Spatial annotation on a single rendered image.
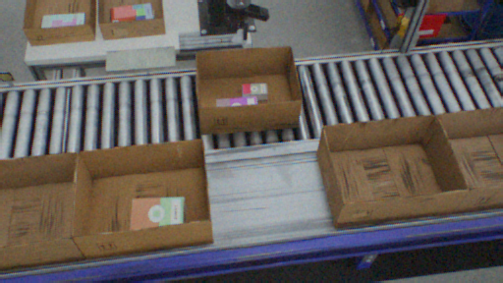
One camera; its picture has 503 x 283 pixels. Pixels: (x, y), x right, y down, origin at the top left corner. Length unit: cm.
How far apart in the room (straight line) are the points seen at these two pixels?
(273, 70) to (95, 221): 97
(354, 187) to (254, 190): 34
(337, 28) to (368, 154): 185
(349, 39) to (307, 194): 194
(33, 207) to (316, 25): 237
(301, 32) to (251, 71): 139
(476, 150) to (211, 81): 107
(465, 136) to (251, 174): 79
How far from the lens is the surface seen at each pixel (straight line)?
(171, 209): 156
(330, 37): 344
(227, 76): 211
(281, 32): 344
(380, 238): 161
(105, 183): 173
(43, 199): 176
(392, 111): 211
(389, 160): 178
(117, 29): 232
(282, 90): 208
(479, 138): 196
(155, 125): 200
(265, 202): 164
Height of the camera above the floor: 234
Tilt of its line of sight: 56 degrees down
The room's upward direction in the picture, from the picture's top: 2 degrees clockwise
